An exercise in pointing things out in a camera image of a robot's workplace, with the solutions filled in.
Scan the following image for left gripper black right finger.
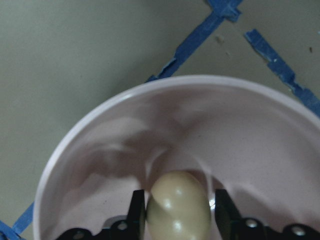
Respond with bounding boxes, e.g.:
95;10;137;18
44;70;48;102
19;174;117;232
214;189;320;240

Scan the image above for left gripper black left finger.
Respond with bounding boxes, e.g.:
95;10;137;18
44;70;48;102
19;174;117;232
58;189;146;240

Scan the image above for pink bowl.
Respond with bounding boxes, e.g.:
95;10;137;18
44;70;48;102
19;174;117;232
33;75;320;240

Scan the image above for beige egg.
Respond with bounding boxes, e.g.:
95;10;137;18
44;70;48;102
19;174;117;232
146;171;211;240

